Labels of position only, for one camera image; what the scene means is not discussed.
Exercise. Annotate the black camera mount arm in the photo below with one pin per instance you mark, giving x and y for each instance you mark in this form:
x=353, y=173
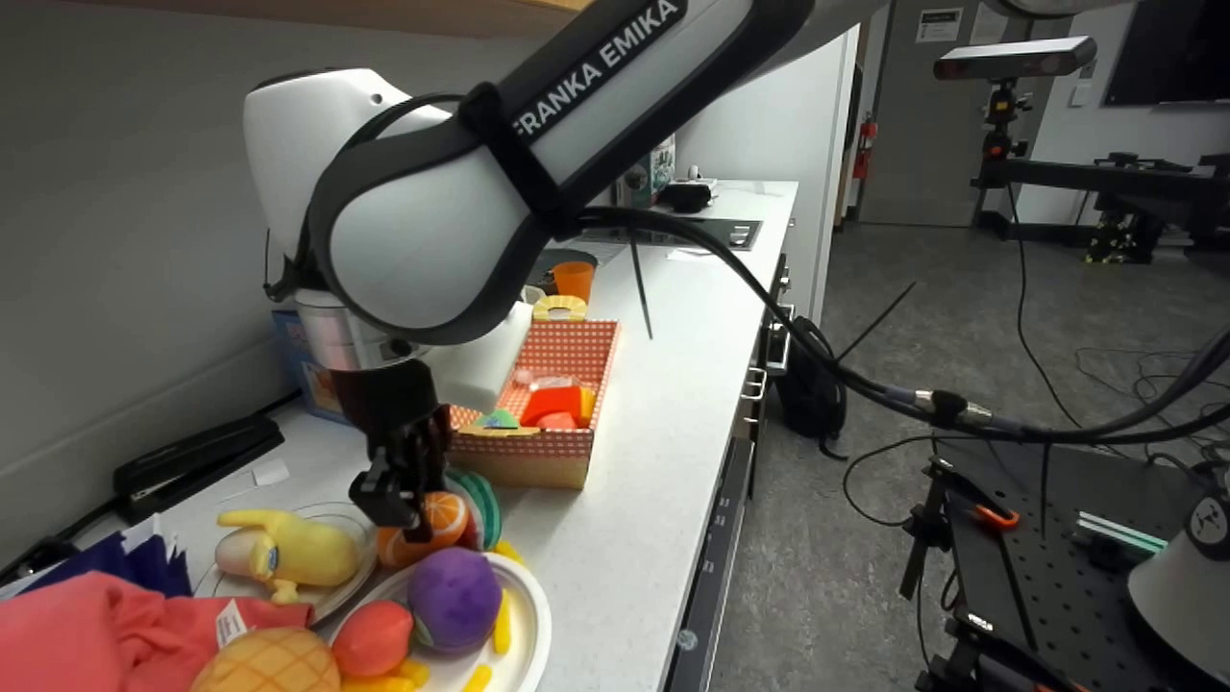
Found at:
x=1090, y=177

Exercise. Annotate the small black device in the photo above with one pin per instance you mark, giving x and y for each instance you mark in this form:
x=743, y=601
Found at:
x=686, y=197

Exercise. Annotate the green cup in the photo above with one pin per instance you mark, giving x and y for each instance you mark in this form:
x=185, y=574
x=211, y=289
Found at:
x=489, y=506

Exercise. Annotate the yellow fry plush piece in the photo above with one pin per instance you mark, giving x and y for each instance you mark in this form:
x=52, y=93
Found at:
x=476, y=676
x=508, y=625

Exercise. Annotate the red cloth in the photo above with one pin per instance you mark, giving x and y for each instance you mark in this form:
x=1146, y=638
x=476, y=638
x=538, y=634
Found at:
x=102, y=634

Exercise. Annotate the clear bowl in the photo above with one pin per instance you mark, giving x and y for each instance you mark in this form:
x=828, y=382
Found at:
x=351, y=601

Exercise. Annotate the white plate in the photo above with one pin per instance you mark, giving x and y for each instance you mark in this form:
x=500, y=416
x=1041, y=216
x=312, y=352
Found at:
x=529, y=628

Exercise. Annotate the red fire extinguisher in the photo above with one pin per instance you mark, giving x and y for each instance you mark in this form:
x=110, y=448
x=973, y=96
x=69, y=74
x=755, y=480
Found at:
x=871, y=151

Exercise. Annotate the green plush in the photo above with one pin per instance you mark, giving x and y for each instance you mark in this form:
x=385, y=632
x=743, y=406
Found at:
x=500, y=416

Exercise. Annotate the orange plastic cup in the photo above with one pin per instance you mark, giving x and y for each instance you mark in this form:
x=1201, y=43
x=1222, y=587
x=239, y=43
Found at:
x=575, y=278

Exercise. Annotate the black breadboard table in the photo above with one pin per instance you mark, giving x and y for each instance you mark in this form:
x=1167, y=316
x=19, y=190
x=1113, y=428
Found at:
x=1051, y=591

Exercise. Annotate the red carton fries toy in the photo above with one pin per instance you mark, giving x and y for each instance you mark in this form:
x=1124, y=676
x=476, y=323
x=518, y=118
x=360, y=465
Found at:
x=550, y=406

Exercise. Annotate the yellow pineapple plush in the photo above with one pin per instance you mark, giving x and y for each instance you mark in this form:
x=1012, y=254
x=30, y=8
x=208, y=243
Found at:
x=263, y=662

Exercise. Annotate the blue cloth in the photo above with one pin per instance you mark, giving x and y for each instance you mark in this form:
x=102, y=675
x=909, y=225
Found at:
x=129, y=557

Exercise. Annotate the black bag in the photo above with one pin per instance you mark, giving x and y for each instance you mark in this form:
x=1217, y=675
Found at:
x=812, y=387

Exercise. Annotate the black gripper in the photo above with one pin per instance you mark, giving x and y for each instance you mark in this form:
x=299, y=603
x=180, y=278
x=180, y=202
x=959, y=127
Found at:
x=388, y=406

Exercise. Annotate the grey door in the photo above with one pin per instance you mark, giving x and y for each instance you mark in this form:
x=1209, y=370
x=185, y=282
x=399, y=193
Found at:
x=936, y=118

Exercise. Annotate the black wall monitor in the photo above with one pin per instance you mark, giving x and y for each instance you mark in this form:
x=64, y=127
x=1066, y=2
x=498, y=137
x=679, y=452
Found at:
x=1174, y=51

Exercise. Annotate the white green marker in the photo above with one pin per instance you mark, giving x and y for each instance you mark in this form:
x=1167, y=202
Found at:
x=1119, y=533

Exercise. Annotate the red peach plush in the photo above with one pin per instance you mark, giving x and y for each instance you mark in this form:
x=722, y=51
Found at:
x=371, y=638

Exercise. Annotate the yellow banana plush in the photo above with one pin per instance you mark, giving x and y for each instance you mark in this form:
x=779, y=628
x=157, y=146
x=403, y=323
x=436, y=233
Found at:
x=299, y=551

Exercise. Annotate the beige bowl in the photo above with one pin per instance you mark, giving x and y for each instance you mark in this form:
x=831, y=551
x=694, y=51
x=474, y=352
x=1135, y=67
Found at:
x=557, y=307

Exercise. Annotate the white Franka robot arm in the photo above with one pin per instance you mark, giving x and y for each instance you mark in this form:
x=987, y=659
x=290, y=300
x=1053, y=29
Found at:
x=425, y=233

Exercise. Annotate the purple round plush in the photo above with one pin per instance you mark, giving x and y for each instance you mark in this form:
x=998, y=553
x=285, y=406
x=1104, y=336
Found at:
x=456, y=601

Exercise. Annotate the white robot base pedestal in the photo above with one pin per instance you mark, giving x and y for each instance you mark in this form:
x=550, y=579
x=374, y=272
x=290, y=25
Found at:
x=1183, y=596

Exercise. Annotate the wicker tray with checkered cloth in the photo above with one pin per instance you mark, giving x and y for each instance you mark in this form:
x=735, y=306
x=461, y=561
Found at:
x=538, y=462

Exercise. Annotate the black stapler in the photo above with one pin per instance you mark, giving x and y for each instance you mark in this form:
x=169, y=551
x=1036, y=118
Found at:
x=192, y=462

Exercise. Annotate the orange round plush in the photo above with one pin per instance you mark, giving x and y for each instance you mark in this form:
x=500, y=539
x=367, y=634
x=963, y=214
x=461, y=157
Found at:
x=452, y=519

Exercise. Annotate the blue toy food carton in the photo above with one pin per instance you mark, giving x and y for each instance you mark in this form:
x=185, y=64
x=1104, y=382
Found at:
x=294, y=359

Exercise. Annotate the black stereo camera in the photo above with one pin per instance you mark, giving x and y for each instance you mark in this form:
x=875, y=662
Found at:
x=1012, y=58

